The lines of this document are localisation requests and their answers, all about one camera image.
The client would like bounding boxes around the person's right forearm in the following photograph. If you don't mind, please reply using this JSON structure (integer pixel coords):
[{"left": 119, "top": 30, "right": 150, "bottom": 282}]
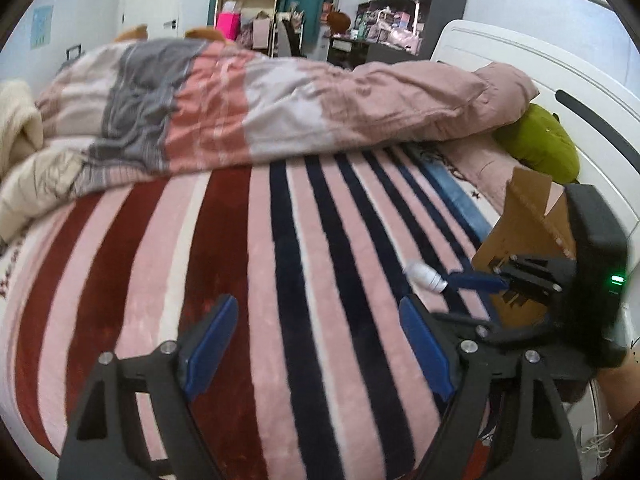
[{"left": 595, "top": 347, "right": 640, "bottom": 428}]

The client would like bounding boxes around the pink striped pillow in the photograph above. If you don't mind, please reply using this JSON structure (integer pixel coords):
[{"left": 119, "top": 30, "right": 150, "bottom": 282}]
[{"left": 440, "top": 136, "right": 523, "bottom": 211}]

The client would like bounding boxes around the white door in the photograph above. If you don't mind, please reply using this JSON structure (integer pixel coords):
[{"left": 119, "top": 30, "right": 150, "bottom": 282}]
[{"left": 121, "top": 0, "right": 182, "bottom": 42}]

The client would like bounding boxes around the dark desk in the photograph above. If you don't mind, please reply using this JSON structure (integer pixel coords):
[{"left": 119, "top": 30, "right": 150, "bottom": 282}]
[{"left": 327, "top": 35, "right": 428, "bottom": 67}]

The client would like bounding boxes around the cream fluffy blanket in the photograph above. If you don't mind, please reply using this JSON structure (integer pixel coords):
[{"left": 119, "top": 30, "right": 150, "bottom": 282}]
[{"left": 0, "top": 80, "right": 46, "bottom": 163}]

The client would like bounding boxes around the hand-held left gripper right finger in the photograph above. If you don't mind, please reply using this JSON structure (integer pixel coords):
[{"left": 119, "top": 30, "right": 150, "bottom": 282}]
[{"left": 399, "top": 294, "right": 583, "bottom": 480}]

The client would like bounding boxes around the bright pink bag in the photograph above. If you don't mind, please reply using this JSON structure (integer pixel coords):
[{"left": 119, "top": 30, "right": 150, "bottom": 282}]
[{"left": 216, "top": 12, "right": 241, "bottom": 41}]

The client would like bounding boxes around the pink grey patchwork duvet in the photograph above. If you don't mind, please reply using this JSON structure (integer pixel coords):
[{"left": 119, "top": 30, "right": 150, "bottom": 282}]
[{"left": 0, "top": 37, "right": 541, "bottom": 241}]

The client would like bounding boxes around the small white bottle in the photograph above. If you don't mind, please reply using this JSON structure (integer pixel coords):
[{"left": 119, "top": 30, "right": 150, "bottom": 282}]
[{"left": 404, "top": 260, "right": 449, "bottom": 293}]

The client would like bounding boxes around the brown cardboard box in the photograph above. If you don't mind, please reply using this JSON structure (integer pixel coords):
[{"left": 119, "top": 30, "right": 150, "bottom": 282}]
[{"left": 471, "top": 167, "right": 581, "bottom": 331}]

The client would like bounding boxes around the pale pink bag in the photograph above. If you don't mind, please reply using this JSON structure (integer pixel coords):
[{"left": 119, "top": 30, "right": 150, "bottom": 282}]
[{"left": 252, "top": 19, "right": 272, "bottom": 51}]

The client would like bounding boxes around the green plush toy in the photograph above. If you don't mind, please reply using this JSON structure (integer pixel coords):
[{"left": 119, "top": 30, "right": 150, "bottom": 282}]
[{"left": 492, "top": 104, "right": 581, "bottom": 185}]

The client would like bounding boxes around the grey chair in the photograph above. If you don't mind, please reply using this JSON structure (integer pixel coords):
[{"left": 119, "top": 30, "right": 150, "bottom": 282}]
[{"left": 276, "top": 19, "right": 307, "bottom": 59}]

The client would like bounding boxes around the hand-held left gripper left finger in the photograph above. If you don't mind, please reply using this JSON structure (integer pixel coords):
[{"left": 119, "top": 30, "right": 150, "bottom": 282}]
[{"left": 57, "top": 294, "right": 240, "bottom": 480}]

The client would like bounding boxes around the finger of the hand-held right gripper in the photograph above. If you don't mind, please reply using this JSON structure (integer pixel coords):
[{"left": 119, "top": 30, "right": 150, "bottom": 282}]
[
  {"left": 447, "top": 255, "right": 576, "bottom": 306},
  {"left": 430, "top": 311, "right": 553, "bottom": 358}
]

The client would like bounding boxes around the blue wall poster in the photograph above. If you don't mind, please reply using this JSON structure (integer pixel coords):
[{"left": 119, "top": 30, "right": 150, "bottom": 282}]
[{"left": 31, "top": 5, "right": 54, "bottom": 50}]

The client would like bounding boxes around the striped plush blanket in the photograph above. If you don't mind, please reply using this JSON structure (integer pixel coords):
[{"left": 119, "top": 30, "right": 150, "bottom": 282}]
[{"left": 0, "top": 142, "right": 621, "bottom": 480}]

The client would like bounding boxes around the brown round plush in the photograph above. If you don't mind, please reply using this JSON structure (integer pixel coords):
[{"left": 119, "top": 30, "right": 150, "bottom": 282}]
[{"left": 325, "top": 10, "right": 352, "bottom": 37}]

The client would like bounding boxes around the white bed headboard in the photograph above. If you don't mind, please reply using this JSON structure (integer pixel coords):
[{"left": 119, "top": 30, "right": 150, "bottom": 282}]
[{"left": 430, "top": 20, "right": 640, "bottom": 356}]

